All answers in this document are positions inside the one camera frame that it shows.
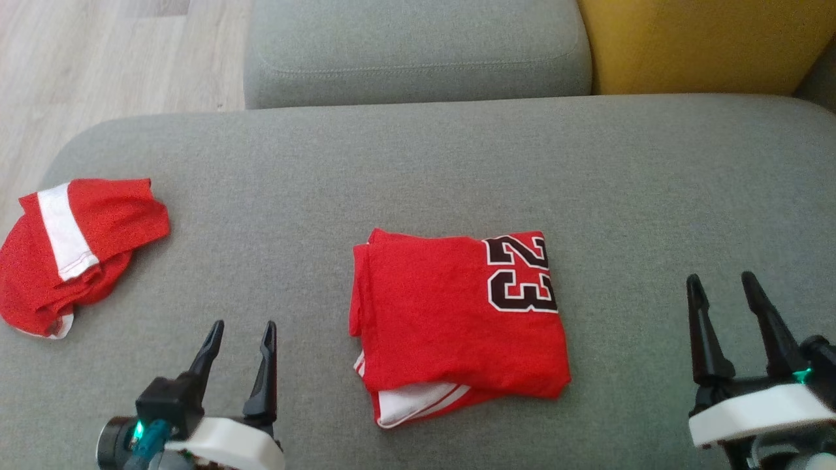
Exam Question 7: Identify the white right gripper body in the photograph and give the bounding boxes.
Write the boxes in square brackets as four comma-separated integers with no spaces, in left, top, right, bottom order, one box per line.
[689,377,836,448]

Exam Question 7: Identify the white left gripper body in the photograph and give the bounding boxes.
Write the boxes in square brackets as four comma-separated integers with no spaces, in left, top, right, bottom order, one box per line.
[163,416,286,470]

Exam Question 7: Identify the grey sofa seat cushion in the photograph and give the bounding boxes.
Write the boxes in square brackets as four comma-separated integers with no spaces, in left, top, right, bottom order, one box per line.
[244,0,594,110]

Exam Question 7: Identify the red shorts with white stripe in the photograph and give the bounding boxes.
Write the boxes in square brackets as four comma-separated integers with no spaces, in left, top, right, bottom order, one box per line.
[0,178,172,340]

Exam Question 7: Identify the teal camera cable connector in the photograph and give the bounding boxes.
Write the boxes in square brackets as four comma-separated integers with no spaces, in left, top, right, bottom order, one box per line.
[123,421,172,470]

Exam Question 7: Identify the red jersey with black print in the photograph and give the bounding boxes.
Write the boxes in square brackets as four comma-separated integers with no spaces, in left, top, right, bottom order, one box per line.
[348,227,572,430]

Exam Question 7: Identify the yellow sofa backrest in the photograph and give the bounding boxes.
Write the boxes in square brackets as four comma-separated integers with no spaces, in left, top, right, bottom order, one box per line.
[577,0,836,97]

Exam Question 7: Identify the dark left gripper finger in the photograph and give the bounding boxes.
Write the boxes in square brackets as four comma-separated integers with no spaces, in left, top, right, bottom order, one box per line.
[180,320,225,392]
[243,320,278,425]

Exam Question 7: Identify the large grey sofa ottoman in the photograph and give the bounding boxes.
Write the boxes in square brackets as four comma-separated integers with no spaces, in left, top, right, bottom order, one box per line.
[0,93,836,470]

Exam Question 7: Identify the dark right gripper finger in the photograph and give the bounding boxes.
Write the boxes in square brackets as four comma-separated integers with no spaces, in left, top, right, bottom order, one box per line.
[686,274,735,386]
[741,271,811,379]

